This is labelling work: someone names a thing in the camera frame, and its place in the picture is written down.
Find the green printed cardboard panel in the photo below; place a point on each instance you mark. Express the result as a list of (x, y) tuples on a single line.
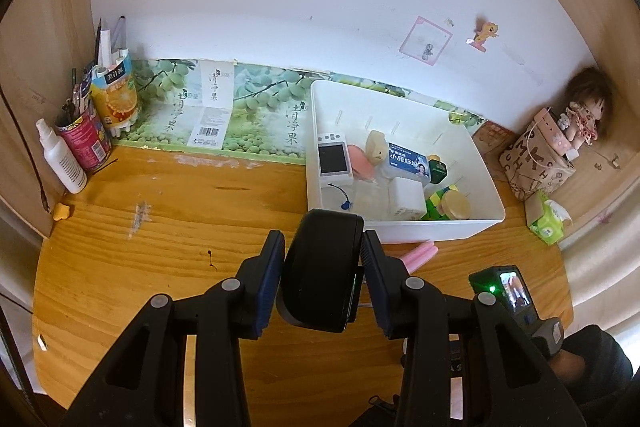
[(267, 113)]

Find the white plastic storage bin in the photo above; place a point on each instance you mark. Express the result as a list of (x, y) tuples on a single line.
[(426, 130)]

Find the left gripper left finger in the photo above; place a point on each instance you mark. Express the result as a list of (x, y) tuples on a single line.
[(139, 382)]

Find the pink framed wall sticker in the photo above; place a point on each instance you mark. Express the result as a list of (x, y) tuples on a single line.
[(425, 41)]

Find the blue white medicine box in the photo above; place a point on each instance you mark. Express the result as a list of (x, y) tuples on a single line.
[(404, 163)]

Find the pink flat toy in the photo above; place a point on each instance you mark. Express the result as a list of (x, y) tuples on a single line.
[(362, 167)]

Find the white digital camera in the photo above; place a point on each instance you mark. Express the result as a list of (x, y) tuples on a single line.
[(333, 158)]

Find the pink case on bag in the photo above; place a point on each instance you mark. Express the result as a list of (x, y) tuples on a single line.
[(554, 135)]

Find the black oval case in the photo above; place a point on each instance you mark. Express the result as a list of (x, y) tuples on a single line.
[(321, 270)]

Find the letter print fabric bag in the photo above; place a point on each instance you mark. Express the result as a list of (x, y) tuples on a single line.
[(531, 165)]

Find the red pen can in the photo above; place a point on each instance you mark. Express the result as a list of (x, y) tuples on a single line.
[(87, 139)]

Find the brown haired doll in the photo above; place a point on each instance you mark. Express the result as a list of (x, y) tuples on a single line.
[(589, 104)]

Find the green tissue pack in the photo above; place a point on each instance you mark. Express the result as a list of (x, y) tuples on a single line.
[(546, 218)]

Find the small yellow floor toy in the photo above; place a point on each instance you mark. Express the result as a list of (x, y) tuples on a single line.
[(60, 212)]

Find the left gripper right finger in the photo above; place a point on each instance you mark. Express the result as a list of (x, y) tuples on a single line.
[(469, 362)]

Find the white spray bottle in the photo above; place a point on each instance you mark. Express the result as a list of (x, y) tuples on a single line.
[(61, 159)]

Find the pink hair clip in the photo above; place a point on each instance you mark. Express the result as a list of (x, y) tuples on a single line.
[(419, 256)]

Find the orange juice carton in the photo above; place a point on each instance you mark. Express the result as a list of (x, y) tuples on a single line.
[(114, 94)]

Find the white square box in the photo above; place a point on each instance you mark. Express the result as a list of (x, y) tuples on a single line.
[(407, 202)]

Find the yellow pony wall sticker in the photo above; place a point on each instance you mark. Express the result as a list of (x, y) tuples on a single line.
[(486, 31)]

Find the green small bottle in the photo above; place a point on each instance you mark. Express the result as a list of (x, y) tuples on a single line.
[(437, 169)]

